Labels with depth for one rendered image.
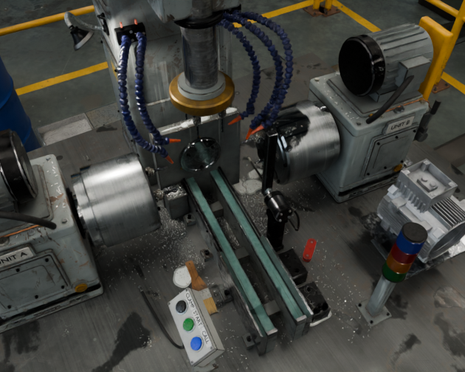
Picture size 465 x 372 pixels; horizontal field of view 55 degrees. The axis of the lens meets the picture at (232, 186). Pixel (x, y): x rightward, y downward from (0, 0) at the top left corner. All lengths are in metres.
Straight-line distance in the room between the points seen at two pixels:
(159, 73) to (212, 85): 0.26
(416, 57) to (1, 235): 1.26
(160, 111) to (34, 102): 2.22
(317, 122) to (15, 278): 0.97
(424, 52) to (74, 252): 1.19
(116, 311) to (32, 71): 2.80
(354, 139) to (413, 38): 0.35
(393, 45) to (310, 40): 2.62
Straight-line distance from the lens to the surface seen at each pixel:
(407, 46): 1.51
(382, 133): 1.55
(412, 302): 1.55
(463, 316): 1.59
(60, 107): 3.53
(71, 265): 1.36
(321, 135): 1.44
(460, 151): 3.27
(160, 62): 1.42
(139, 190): 1.28
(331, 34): 4.20
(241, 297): 1.30
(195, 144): 1.47
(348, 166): 1.57
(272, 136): 1.25
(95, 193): 1.28
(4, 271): 1.30
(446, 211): 1.38
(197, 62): 1.17
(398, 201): 1.39
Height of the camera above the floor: 2.09
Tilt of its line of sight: 49 degrees down
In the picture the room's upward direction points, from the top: straight up
